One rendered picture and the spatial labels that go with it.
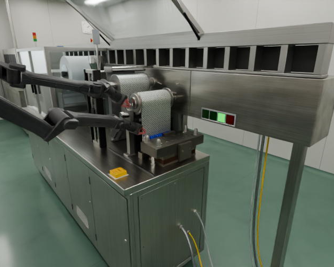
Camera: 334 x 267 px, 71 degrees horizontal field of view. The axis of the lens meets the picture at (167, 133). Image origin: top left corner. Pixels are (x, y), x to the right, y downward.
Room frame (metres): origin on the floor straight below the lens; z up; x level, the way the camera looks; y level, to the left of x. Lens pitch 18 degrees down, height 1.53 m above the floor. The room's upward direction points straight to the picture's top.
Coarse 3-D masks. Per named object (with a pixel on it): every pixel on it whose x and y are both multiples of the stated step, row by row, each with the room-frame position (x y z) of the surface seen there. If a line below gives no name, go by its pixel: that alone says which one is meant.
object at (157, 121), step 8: (144, 112) 1.41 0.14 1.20; (152, 112) 1.45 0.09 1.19; (160, 112) 1.49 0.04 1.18; (168, 112) 1.53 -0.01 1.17; (144, 120) 1.41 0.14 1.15; (152, 120) 1.45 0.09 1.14; (160, 120) 1.49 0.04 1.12; (168, 120) 1.53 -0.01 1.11; (144, 128) 1.40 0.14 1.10; (152, 128) 1.44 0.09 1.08; (160, 128) 1.49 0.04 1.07; (168, 128) 1.53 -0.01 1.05; (144, 136) 1.40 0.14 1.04
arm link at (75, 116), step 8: (64, 112) 0.96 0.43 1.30; (72, 112) 0.97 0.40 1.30; (64, 120) 0.88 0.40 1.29; (72, 120) 0.90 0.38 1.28; (80, 120) 0.98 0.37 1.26; (88, 120) 1.02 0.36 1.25; (96, 120) 1.07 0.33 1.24; (104, 120) 1.12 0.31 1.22; (112, 120) 1.17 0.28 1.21; (120, 120) 1.21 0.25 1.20; (64, 128) 0.87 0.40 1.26; (72, 128) 0.91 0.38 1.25
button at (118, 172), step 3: (117, 168) 1.19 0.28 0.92; (120, 168) 1.19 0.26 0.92; (111, 171) 1.16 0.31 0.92; (114, 171) 1.16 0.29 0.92; (117, 171) 1.16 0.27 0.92; (120, 171) 1.16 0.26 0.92; (123, 171) 1.16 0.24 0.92; (126, 171) 1.16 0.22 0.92; (111, 174) 1.15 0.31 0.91; (114, 174) 1.13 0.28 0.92; (117, 174) 1.12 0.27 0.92; (120, 174) 1.13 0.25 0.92; (123, 174) 1.15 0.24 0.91; (126, 174) 1.16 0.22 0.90; (117, 177) 1.12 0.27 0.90
